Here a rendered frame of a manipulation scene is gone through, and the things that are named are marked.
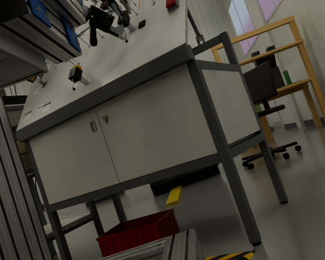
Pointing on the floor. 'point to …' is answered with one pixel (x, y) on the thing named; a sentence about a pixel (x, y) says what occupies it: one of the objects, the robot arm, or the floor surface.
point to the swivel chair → (262, 91)
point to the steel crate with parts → (183, 179)
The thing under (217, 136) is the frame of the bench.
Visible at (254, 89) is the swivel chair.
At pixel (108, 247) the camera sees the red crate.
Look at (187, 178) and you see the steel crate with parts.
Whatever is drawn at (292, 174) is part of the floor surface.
